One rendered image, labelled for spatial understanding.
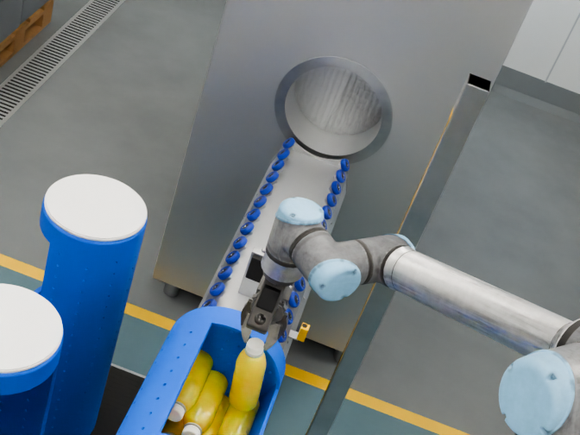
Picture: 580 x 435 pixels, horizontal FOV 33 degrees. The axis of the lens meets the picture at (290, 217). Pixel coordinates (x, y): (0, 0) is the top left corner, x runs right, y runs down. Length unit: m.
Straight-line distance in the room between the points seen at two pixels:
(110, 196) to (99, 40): 2.89
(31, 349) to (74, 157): 2.42
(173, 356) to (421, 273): 0.61
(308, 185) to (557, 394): 1.93
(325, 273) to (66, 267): 1.05
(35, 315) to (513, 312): 1.18
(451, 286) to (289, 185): 1.50
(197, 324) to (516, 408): 0.94
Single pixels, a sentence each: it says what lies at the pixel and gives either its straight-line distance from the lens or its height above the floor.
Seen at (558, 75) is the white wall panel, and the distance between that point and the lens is 6.55.
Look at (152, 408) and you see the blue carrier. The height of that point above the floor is 1.21.
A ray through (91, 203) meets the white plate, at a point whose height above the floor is 1.04.
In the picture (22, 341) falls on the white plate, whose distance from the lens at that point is 2.35.
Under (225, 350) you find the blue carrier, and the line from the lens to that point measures 2.33.
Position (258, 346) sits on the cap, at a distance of 2.15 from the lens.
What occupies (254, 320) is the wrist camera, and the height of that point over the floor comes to 1.39.
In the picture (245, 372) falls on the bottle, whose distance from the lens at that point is 2.18.
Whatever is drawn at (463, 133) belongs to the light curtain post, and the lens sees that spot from 2.51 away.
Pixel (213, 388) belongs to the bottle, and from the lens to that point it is 2.27.
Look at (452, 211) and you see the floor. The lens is 5.18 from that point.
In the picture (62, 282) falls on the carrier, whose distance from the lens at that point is 2.76.
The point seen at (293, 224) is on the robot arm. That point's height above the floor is 1.61.
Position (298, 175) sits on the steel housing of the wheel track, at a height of 0.93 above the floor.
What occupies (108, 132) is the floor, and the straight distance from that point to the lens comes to 4.88.
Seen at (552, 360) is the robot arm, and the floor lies 1.86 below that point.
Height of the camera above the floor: 2.74
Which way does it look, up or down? 36 degrees down
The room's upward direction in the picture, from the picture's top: 20 degrees clockwise
